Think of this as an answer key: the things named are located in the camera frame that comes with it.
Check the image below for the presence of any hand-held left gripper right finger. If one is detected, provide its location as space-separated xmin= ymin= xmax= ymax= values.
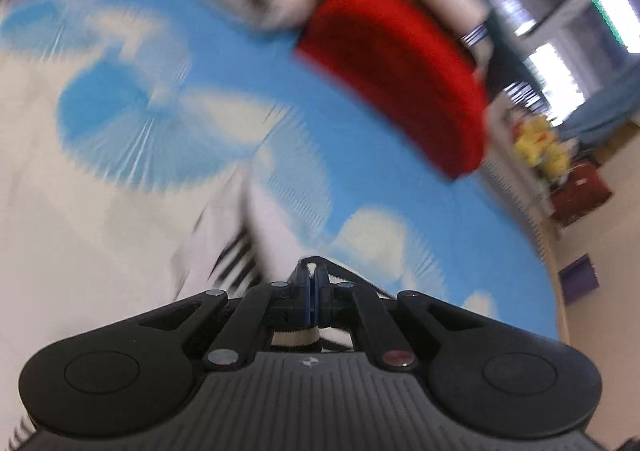
xmin=311 ymin=267 xmax=491 ymax=371

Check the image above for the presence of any window with railing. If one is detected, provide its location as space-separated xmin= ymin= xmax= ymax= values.
xmin=480 ymin=0 xmax=640 ymax=124

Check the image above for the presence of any blue curtain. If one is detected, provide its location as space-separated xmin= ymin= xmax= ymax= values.
xmin=555 ymin=86 xmax=640 ymax=147

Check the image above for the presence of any blue white printed bed sheet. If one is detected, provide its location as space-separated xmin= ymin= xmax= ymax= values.
xmin=0 ymin=0 xmax=571 ymax=432

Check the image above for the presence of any yellow plush toy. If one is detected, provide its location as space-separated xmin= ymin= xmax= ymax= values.
xmin=542 ymin=138 xmax=572 ymax=180
xmin=515 ymin=118 xmax=551 ymax=167

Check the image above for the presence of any red folded blanket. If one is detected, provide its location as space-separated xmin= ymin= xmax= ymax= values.
xmin=292 ymin=0 xmax=491 ymax=182

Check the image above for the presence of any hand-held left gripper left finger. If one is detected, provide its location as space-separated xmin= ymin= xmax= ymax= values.
xmin=125 ymin=267 xmax=311 ymax=372

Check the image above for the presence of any striped and white child's top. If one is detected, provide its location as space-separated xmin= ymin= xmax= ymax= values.
xmin=170 ymin=176 xmax=396 ymax=352

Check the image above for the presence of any purple box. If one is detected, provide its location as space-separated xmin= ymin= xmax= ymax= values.
xmin=557 ymin=253 xmax=601 ymax=304

